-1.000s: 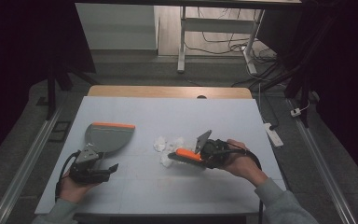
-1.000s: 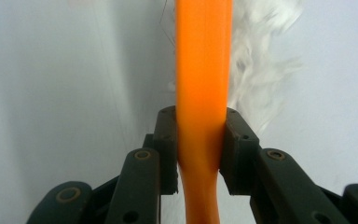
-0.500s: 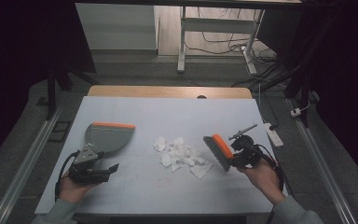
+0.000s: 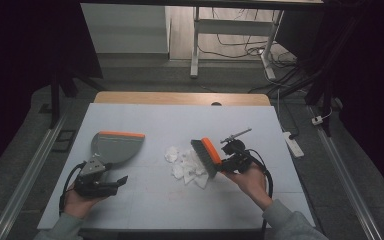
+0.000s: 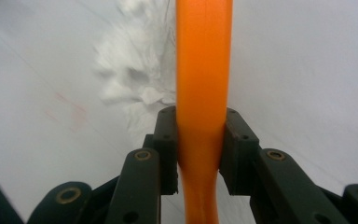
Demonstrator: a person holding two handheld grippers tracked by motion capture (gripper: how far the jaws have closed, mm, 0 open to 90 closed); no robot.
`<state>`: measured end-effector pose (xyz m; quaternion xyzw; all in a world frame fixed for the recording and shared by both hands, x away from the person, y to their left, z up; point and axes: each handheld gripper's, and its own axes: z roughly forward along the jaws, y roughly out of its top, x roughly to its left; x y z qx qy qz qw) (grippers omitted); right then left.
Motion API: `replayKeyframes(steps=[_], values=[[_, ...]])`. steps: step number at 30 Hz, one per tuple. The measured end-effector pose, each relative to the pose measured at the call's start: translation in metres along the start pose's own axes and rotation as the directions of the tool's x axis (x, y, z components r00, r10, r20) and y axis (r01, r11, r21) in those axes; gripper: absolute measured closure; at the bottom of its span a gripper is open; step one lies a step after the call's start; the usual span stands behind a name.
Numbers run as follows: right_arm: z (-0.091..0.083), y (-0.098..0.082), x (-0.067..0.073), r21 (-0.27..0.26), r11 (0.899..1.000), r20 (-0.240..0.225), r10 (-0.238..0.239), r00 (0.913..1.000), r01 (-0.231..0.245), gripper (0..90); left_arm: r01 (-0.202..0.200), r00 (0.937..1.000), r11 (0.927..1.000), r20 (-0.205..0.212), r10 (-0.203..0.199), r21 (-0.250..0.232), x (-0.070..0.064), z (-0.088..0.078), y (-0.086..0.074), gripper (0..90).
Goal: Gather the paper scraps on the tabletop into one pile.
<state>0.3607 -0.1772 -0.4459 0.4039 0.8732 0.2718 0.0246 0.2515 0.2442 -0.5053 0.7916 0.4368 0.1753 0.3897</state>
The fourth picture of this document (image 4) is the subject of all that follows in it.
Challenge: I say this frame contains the white power strip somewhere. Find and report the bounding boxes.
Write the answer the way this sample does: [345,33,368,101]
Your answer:
[282,131,305,159]

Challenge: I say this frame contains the white board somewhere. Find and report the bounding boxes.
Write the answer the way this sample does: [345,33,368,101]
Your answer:
[37,102,316,231]

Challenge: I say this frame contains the white paper scraps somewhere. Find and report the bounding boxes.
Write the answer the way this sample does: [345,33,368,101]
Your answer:
[164,144,211,190]

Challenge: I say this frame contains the white desk frame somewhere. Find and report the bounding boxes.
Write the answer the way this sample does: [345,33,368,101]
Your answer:
[189,6,285,81]

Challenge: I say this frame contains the white cabinet panel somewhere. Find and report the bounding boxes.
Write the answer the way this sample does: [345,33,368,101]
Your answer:
[80,3,171,55]

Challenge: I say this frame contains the wooden table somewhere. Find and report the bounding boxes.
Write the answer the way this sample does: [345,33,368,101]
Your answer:
[93,91,272,107]

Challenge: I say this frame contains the dark curtain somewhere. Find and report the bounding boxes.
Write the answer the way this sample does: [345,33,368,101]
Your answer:
[313,0,384,204]
[0,0,104,183]

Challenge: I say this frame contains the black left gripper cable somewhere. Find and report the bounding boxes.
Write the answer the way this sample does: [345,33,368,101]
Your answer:
[58,161,88,216]

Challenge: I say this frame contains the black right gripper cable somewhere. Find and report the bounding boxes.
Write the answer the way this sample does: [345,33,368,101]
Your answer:
[245,148,275,240]

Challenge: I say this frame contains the black rectangular floor frame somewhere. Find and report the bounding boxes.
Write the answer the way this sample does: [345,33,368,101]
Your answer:
[51,129,78,154]

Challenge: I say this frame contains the orange brush with grey bristles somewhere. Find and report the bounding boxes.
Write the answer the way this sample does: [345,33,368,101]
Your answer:
[190,136,223,180]

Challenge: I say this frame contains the black metal stand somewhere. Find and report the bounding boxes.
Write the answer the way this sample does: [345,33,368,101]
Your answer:
[303,66,345,138]
[38,59,108,130]

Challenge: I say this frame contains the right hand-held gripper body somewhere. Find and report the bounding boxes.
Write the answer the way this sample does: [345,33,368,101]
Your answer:
[220,127,255,174]

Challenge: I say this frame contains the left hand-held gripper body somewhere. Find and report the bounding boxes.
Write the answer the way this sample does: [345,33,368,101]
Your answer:
[73,157,120,199]

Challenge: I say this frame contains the person's left hand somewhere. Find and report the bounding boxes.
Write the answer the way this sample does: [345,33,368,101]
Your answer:
[62,187,110,220]

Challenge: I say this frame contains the tangle of black floor cables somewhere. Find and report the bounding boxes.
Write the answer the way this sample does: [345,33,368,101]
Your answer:
[198,8,303,96]

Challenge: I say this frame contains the grey dustpan with orange edge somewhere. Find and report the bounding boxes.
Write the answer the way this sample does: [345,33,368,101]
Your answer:
[90,130,146,167]

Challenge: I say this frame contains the aluminium rail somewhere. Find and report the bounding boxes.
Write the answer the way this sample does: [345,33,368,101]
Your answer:
[0,113,70,240]
[307,105,384,240]

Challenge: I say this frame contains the person's right hand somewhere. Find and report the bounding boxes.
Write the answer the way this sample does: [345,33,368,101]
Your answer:
[221,162,275,212]

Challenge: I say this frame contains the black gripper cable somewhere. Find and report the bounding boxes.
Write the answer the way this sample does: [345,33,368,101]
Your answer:
[245,148,275,240]
[58,161,88,216]

